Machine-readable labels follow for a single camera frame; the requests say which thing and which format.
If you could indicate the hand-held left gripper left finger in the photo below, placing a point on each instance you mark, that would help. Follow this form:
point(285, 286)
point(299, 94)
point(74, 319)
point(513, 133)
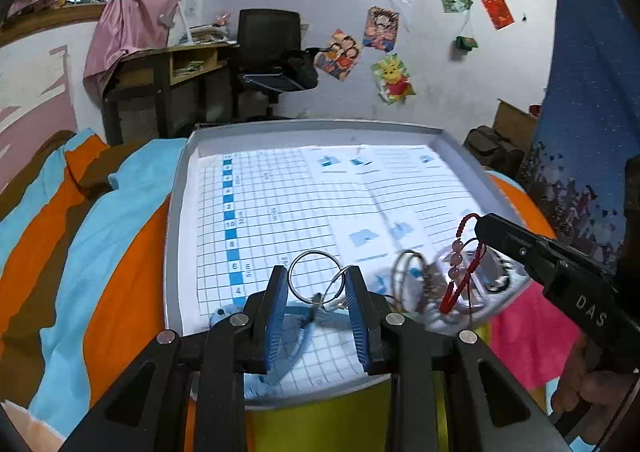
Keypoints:
point(275, 317)

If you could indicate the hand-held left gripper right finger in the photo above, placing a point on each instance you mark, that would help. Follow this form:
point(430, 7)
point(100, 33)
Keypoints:
point(361, 317)

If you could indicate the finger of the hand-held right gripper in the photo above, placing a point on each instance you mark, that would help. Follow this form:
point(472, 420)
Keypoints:
point(510, 239)

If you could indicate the clear plastic box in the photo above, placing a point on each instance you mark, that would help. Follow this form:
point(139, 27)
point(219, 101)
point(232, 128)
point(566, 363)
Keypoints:
point(495, 277)

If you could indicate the bundle of olive thin bangles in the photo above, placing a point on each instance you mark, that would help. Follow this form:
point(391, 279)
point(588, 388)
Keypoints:
point(400, 262)

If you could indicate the grey cardboard box tray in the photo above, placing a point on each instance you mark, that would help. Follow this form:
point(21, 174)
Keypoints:
point(180, 232)

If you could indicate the person's right hand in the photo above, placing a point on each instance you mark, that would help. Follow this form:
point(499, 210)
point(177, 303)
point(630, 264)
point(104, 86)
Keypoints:
point(595, 392)

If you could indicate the printed grid paper sheet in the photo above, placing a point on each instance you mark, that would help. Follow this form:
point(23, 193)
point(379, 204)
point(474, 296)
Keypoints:
point(300, 202)

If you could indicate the brown cardboard box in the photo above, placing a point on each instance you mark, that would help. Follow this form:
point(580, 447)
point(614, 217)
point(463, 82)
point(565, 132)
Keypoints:
point(515, 119)

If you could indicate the colourful striped blanket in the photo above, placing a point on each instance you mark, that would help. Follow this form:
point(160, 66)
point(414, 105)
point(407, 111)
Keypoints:
point(115, 257)

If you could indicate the blue printed curtain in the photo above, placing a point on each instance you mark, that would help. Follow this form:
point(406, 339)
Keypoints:
point(585, 82)

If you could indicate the yellow bear poster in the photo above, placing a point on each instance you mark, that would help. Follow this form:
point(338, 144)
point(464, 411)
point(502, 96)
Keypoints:
point(394, 79)

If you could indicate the green hanging ornament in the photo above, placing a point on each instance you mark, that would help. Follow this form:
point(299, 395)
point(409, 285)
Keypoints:
point(465, 43)

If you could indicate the red paper envelope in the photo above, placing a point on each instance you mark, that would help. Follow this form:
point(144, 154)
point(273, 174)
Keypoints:
point(498, 11)

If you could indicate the green paper cards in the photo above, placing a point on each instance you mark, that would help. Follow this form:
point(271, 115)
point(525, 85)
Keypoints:
point(456, 3)

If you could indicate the cartoon boy poster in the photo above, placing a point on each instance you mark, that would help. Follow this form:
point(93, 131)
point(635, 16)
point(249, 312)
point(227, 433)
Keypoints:
point(381, 29)

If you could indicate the cartoon family poster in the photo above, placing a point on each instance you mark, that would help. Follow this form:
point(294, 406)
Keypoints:
point(339, 54)

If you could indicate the black office chair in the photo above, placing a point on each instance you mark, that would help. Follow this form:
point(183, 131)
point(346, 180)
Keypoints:
point(270, 32)

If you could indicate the wooden desk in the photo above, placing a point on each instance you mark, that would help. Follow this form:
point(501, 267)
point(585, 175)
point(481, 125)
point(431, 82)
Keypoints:
point(150, 57)

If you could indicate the small doll figure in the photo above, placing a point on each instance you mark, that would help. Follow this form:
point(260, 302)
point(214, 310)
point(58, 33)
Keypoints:
point(223, 19)

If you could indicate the white desk lamp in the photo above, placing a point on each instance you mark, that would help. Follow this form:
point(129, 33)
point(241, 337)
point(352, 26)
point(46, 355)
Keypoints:
point(182, 24)

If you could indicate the pink curtain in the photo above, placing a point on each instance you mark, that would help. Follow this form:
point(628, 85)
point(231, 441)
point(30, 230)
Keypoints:
point(140, 7)

